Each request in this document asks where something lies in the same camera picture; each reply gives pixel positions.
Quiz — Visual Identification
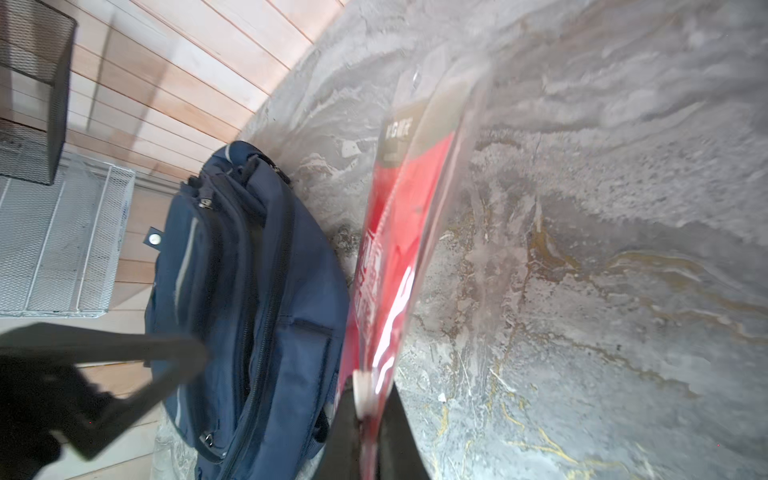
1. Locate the black mesh wall basket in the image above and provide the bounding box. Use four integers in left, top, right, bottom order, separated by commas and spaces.
1, 1, 77, 185

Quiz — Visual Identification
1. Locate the white wire mesh shelf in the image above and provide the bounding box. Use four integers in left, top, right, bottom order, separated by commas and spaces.
1, 156, 136, 318

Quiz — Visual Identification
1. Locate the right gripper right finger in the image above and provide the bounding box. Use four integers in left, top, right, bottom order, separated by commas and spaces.
314, 383, 430, 479

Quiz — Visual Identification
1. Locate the navy blue student backpack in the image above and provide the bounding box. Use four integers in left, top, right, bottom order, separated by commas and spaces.
145, 141, 349, 479

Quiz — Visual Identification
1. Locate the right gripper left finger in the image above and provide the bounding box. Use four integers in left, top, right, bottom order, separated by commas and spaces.
1, 323, 208, 479

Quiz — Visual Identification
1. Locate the red small booklet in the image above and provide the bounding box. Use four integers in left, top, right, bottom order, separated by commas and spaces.
335, 49, 493, 479

